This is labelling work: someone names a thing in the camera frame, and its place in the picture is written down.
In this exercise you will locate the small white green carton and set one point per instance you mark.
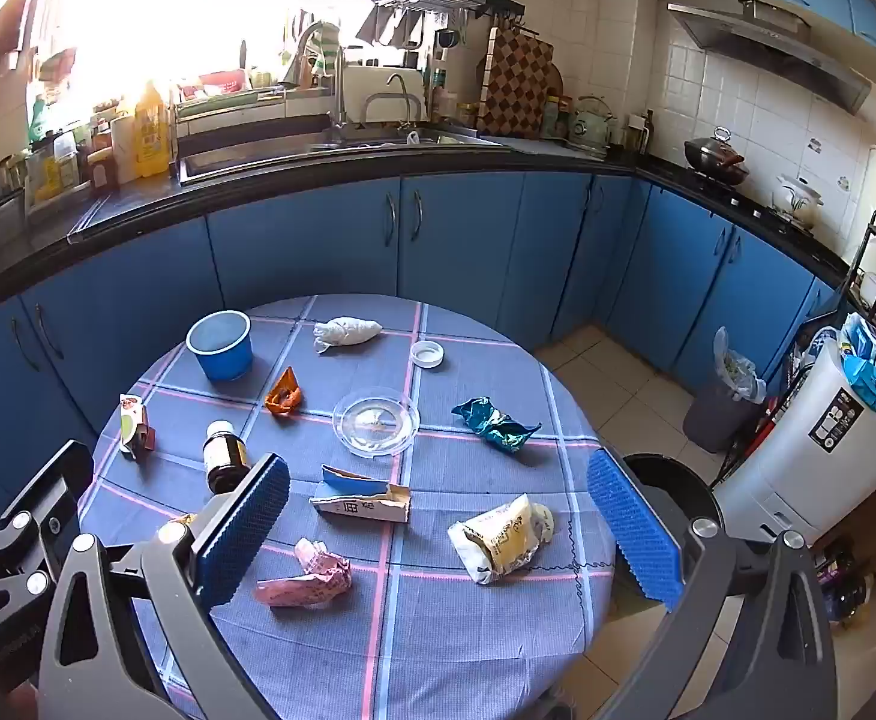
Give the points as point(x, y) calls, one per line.
point(134, 424)

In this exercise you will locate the blue plastic cup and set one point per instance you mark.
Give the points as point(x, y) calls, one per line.
point(220, 349)

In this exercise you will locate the white appliance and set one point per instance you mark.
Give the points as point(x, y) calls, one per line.
point(820, 457)

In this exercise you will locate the pink crumpled wrapper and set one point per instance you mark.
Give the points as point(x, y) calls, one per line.
point(307, 577)

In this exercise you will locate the white yellow bread bag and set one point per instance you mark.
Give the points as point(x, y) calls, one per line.
point(498, 540)

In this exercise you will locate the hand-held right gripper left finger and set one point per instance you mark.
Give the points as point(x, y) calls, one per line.
point(247, 532)

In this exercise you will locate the pale green kettle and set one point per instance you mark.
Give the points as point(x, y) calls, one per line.
point(589, 127)

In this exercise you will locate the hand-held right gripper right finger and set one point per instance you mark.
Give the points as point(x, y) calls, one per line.
point(633, 532)

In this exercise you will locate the teal wrapper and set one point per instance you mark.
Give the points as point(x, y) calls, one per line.
point(494, 424)

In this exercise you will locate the blue white torn carton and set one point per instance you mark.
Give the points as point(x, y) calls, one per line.
point(359, 502)

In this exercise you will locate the black gas stove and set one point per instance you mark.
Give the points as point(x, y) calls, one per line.
point(753, 206)

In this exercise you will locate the dark blue floor bottle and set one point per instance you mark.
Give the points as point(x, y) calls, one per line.
point(847, 589)

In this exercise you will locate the clear plastic lid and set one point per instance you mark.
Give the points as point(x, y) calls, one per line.
point(376, 421)

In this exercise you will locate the white crumpled plastic bag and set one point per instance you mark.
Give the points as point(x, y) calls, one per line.
point(348, 331)

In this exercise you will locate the small steel faucet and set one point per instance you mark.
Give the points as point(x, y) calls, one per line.
point(406, 94)

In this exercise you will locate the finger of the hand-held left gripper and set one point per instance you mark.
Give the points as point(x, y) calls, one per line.
point(48, 487)

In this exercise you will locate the tall steel faucet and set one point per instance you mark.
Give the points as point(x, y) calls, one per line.
point(339, 82)

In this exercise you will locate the checkered cutting board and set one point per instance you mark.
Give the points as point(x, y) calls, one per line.
point(517, 82)

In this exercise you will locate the blue checked tablecloth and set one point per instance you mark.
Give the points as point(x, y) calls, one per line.
point(423, 615)

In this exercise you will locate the black wok with lid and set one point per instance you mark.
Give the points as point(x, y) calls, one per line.
point(715, 157)

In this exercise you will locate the steel sink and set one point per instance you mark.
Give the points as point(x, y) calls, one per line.
point(273, 146)

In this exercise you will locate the orange wrapper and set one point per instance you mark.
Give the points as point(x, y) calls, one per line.
point(286, 394)

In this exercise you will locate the brown medicine bottle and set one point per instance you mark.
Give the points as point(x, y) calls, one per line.
point(224, 457)

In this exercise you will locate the white round lid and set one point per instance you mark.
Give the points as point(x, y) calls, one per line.
point(427, 354)

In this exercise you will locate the blue wipes packet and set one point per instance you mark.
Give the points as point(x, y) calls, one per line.
point(867, 384)

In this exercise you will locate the grey bin with plastic liner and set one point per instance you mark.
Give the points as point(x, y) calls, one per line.
point(719, 412)

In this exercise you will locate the white pot with lid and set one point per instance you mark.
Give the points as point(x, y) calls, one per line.
point(799, 199)

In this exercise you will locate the blue base cabinets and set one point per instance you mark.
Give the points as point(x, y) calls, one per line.
point(468, 240)

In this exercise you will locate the yellow detergent bottle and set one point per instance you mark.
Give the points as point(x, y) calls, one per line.
point(151, 135)

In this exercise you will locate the steel range hood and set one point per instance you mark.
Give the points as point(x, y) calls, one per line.
point(775, 45)

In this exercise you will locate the black trash bin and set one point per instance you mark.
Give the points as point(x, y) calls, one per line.
point(670, 480)

